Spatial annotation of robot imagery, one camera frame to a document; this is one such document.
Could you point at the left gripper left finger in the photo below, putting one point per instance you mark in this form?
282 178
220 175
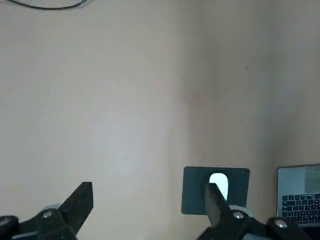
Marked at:
75 207

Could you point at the grey open laptop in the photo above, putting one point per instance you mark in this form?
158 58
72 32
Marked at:
295 180

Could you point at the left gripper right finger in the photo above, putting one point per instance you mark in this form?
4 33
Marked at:
220 215

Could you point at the black mouse pad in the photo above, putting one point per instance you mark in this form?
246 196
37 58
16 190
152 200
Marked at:
240 190

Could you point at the white computer mouse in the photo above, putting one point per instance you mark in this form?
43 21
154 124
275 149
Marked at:
220 180

